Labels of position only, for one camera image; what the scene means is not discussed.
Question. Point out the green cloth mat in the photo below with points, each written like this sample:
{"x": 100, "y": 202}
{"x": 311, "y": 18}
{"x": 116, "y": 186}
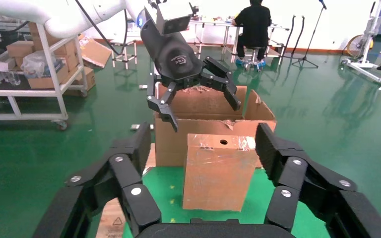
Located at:
{"x": 157, "y": 184}

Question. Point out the small brown cardboard box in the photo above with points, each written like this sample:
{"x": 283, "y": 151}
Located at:
{"x": 20, "y": 48}

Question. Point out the white pipe frame table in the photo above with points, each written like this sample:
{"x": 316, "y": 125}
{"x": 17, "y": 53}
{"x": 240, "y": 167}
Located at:
{"x": 216, "y": 25}

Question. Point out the small white floor object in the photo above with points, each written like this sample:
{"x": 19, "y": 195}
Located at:
{"x": 143, "y": 87}

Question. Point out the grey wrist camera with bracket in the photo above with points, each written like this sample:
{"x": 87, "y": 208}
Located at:
{"x": 174, "y": 14}

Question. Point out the white metal frame stand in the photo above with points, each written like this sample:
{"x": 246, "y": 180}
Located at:
{"x": 364, "y": 65}

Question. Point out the large open cardboard carton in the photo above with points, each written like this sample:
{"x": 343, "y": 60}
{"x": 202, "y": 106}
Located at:
{"x": 170, "y": 144}

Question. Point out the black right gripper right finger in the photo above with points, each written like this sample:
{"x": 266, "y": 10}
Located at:
{"x": 289, "y": 177}

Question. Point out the clear plastic bottle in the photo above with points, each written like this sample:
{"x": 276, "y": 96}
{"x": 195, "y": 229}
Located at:
{"x": 13, "y": 78}

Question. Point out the small white pipe frame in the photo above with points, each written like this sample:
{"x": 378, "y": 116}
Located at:
{"x": 124, "y": 42}

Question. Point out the black tripod microphone stand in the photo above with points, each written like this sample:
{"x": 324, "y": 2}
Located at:
{"x": 304, "y": 59}

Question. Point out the wheeled metal stool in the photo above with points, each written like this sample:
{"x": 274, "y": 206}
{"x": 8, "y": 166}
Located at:
{"x": 253, "y": 64}

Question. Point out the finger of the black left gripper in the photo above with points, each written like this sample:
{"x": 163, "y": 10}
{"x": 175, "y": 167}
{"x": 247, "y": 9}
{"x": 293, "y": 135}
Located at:
{"x": 161, "y": 105}
{"x": 220, "y": 80}

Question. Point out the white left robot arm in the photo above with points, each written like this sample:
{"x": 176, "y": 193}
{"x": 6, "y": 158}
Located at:
{"x": 62, "y": 19}

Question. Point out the wide brown cardboard box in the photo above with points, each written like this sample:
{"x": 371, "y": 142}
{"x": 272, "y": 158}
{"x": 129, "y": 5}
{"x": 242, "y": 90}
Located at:
{"x": 42, "y": 82}

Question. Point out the person in black clothes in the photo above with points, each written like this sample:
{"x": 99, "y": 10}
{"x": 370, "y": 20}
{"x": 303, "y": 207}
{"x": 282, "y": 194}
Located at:
{"x": 253, "y": 23}

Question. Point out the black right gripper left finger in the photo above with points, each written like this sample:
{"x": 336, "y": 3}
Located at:
{"x": 134, "y": 197}

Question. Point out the clear plastic bag bundle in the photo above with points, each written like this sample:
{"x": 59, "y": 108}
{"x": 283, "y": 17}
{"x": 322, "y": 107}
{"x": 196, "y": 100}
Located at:
{"x": 37, "y": 64}

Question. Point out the stacked brown cardboard box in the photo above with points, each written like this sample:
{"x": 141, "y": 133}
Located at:
{"x": 64, "y": 49}

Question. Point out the white pipe rack cart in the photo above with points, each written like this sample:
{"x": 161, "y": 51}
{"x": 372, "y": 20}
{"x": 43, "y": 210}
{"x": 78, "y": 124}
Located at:
{"x": 53, "y": 65}

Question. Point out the yellow round wheel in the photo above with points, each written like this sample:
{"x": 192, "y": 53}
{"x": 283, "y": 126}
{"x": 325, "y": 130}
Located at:
{"x": 353, "y": 46}

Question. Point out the black curved pole stand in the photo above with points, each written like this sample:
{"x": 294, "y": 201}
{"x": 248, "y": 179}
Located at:
{"x": 289, "y": 36}

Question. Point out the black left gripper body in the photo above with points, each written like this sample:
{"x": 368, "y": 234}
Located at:
{"x": 174, "y": 59}

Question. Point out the white flat box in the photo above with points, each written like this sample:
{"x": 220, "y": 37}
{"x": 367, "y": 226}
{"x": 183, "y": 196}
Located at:
{"x": 2, "y": 62}

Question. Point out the flattened cardboard sheet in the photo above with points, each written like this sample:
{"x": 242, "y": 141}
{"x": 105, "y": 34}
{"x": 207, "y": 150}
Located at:
{"x": 95, "y": 52}

